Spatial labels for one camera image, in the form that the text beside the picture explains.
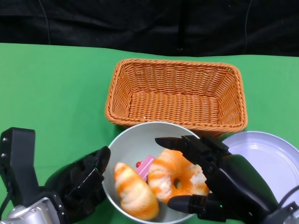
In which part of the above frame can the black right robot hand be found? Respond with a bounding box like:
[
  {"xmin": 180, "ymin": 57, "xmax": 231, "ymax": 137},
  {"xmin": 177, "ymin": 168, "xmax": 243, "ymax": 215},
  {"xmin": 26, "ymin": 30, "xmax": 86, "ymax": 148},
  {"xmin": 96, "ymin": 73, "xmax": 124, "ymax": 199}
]
[{"xmin": 155, "ymin": 135, "xmax": 281, "ymax": 221}]

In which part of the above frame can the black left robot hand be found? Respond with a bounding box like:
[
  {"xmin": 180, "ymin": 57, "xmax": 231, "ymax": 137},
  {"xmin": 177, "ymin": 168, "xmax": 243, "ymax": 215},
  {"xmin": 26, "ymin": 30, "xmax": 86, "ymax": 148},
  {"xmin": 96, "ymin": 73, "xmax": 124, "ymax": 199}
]
[{"xmin": 44, "ymin": 146, "xmax": 112, "ymax": 224}]

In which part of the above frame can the elongated orange striped bread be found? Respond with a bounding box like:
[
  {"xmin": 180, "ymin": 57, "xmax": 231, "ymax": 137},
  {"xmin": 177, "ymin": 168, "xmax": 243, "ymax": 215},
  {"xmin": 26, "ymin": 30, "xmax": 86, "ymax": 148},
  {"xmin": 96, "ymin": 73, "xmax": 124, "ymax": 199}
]
[{"xmin": 114, "ymin": 162, "xmax": 160, "ymax": 221}]

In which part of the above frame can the pale green bowl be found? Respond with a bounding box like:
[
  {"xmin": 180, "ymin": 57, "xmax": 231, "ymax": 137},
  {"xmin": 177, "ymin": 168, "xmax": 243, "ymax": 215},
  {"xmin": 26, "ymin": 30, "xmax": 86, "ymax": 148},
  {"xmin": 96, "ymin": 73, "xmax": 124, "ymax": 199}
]
[{"xmin": 102, "ymin": 121, "xmax": 205, "ymax": 224}]

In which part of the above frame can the pink cake slice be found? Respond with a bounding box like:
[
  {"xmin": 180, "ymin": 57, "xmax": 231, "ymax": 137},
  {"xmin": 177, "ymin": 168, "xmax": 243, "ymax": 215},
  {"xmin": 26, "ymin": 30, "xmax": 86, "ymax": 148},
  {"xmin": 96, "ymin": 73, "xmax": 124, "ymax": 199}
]
[{"xmin": 135, "ymin": 155, "xmax": 156, "ymax": 182}]

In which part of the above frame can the ring-shaped orange bread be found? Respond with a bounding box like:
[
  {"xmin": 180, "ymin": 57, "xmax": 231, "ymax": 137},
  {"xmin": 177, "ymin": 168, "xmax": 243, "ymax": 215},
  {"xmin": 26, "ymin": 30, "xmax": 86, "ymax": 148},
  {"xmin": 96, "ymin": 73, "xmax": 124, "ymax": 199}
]
[{"xmin": 148, "ymin": 148, "xmax": 210, "ymax": 204}]

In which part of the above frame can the lavender plate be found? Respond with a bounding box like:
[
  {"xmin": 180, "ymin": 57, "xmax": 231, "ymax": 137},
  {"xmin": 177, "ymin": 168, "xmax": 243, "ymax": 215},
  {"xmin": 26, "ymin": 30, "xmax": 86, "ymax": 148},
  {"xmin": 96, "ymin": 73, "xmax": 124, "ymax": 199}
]
[{"xmin": 221, "ymin": 131, "xmax": 299, "ymax": 210}]

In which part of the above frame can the orange wicker basket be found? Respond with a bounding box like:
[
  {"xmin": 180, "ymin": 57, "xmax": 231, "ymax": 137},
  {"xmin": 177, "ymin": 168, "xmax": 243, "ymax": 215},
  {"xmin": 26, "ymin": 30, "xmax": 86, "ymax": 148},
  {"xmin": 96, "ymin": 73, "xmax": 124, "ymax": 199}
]
[{"xmin": 104, "ymin": 58, "xmax": 248, "ymax": 138}]

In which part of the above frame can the green tablecloth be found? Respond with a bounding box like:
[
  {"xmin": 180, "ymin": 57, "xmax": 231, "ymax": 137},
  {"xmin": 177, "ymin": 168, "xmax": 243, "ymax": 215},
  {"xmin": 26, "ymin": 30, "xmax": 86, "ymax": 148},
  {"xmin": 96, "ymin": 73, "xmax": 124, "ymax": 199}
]
[{"xmin": 0, "ymin": 42, "xmax": 299, "ymax": 224}]

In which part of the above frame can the black backdrop cloth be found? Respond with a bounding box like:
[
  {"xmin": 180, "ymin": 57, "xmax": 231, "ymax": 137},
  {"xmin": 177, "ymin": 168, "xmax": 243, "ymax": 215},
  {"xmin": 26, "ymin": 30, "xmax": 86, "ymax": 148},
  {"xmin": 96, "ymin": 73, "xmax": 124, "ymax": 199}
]
[{"xmin": 0, "ymin": 0, "xmax": 299, "ymax": 58}]

